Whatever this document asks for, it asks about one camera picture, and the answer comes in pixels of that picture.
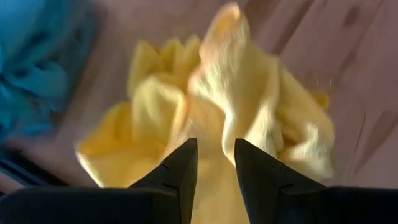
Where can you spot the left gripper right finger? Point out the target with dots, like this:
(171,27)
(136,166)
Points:
(264,183)

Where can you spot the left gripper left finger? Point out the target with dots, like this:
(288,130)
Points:
(177,177)

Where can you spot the yellow microfiber towel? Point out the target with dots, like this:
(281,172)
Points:
(236,87)

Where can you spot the light blue microfiber towel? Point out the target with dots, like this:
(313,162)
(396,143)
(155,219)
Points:
(37,77)

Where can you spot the black aluminium table frame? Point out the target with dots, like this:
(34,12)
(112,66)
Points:
(25,168)

